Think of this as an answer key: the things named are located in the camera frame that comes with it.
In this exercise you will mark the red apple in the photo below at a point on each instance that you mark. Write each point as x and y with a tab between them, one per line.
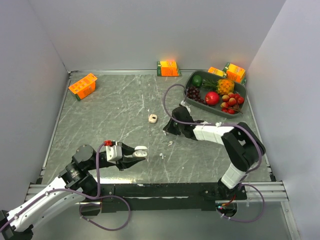
212	98

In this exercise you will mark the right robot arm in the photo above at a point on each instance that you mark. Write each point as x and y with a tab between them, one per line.
243	147

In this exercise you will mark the dark grey fruit tray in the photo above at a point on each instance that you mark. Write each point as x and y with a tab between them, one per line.
214	109

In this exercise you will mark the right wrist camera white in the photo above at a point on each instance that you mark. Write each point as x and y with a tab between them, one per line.
184	104

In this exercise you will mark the orange carton behind tray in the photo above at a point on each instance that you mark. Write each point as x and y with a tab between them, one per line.
217	72

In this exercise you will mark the green lime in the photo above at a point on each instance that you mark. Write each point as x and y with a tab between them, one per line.
197	81

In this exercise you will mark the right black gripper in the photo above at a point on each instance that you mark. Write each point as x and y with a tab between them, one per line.
169	127

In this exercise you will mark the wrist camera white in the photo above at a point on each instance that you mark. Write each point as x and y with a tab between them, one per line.
113	151
184	104

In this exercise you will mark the aluminium rail frame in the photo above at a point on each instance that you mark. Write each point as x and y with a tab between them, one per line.
263	192

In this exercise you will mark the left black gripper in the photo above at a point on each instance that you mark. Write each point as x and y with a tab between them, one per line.
127	161

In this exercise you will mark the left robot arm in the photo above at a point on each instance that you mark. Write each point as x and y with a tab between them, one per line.
80	180

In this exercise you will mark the dark grape bunch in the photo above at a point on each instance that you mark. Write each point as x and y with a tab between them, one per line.
196	94

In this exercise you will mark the orange juice carton middle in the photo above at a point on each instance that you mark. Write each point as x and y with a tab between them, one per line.
168	69

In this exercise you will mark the orange juice carton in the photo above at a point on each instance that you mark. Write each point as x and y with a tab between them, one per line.
235	73
168	69
83	87

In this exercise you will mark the small pineapple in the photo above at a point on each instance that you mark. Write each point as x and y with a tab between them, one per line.
221	86

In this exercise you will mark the orange juice carton left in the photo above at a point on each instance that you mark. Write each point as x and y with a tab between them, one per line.
83	87

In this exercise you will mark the red lychee bunch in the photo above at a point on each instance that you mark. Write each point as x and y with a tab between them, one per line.
232	103

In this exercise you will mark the pink earbud charging case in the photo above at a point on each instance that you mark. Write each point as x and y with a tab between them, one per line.
153	118

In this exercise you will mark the white earbud charging case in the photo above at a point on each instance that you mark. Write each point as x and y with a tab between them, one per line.
140	152

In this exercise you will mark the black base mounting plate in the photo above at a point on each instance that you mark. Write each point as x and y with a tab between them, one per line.
165	196

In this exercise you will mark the orange juice carton right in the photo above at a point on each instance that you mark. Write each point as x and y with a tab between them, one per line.
235	73

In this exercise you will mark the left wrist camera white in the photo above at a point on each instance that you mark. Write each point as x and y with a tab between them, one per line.
113	151

